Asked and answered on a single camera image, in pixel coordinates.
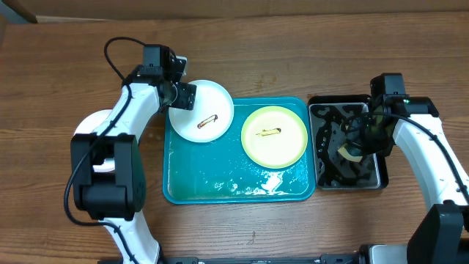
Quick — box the white plate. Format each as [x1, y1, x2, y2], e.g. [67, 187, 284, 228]
[169, 80, 235, 143]
[74, 109, 115, 172]

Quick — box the yellow green sponge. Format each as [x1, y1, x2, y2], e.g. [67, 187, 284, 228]
[337, 143, 363, 163]

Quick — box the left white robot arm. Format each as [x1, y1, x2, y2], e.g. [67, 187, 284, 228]
[64, 44, 196, 263]

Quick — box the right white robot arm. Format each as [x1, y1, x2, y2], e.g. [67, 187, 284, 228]
[352, 97, 468, 263]

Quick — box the black water tray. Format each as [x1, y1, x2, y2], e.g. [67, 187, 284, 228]
[308, 95, 389, 190]

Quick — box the teal plastic tray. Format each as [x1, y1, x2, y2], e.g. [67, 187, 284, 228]
[163, 97, 316, 205]

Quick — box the yellow-green rimmed plate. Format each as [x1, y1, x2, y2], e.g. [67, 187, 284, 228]
[240, 106, 308, 169]

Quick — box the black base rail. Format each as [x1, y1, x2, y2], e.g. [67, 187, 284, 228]
[155, 253, 367, 264]

